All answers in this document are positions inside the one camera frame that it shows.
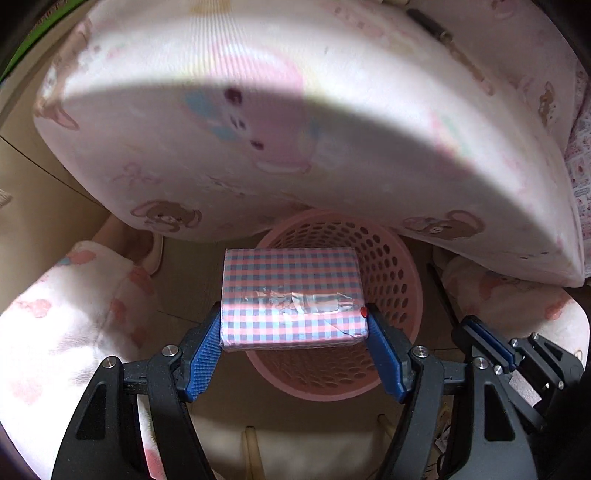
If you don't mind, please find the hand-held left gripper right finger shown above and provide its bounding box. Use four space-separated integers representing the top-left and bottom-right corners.
365 305 539 480

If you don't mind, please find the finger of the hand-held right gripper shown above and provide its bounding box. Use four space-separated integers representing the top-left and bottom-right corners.
508 332 585 432
455 315 518 377

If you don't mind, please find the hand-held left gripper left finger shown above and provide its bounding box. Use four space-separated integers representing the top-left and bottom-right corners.
51 302 227 480

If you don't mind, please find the pink plastic mesh basket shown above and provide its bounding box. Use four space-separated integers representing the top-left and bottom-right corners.
245 210 423 400

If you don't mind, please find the pink blue checkered box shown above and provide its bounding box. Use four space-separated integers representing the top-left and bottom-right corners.
221 247 370 354

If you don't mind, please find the person's right leg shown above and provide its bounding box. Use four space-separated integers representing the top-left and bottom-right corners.
434 254 591 370

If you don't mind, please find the person's foot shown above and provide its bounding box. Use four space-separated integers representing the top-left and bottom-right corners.
95 217 163 278

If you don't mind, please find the pink patchwork printed cloth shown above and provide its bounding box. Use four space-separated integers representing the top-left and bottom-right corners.
563 60 591 278

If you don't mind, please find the pink bear print sofa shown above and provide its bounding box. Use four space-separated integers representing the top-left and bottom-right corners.
32 0 591 289

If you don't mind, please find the cream cabinet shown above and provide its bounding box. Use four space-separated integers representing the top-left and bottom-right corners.
0 78 121 245

